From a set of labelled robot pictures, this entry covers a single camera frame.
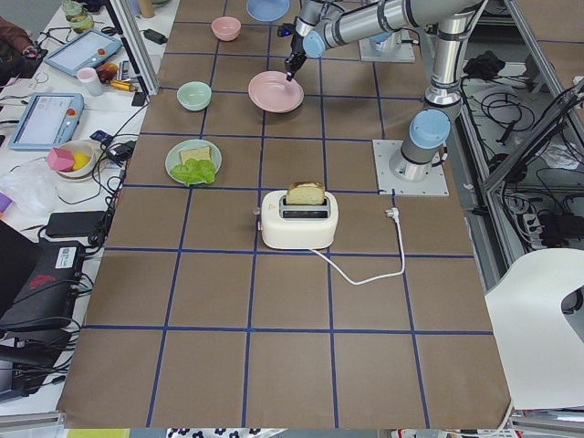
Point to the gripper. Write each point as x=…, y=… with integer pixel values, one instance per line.
x=298, y=44

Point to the pink plate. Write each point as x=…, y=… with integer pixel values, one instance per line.
x=272, y=92

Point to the blue plate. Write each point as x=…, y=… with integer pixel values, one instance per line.
x=267, y=10

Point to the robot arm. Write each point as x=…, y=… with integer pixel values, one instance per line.
x=323, y=25

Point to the pink bowl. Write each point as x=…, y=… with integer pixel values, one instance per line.
x=226, y=28

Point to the green bowl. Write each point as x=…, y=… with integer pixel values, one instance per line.
x=194, y=95

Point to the bread slice on plate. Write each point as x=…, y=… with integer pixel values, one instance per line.
x=197, y=154

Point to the bread slice in toaster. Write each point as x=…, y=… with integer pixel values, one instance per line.
x=305, y=193

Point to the lettuce leaf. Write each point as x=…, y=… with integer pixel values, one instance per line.
x=193, y=172

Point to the green plate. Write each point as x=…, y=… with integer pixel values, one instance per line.
x=173, y=156

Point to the white toaster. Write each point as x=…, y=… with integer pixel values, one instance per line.
x=297, y=227

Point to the black phone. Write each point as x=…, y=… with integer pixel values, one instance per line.
x=138, y=99

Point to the toy mango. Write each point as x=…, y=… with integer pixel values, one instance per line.
x=107, y=72

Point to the pink cup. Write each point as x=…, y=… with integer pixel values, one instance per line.
x=89, y=78

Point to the upper teach pendant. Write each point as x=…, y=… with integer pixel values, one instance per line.
x=87, y=50

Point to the teach pendant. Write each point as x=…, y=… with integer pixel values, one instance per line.
x=87, y=50
x=49, y=120

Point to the beige bowl with toys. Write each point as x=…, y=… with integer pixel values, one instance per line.
x=73, y=160

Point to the lower teach pendant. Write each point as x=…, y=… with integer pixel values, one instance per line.
x=49, y=120

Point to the black power adapter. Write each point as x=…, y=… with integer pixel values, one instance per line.
x=73, y=224

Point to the white curved board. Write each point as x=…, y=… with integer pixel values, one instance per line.
x=541, y=353

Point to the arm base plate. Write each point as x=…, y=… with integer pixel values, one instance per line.
x=393, y=47
x=397, y=176

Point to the aluminium frame post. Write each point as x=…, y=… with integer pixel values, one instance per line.
x=131, y=38

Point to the yellow handled tool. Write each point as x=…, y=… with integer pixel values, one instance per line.
x=122, y=85

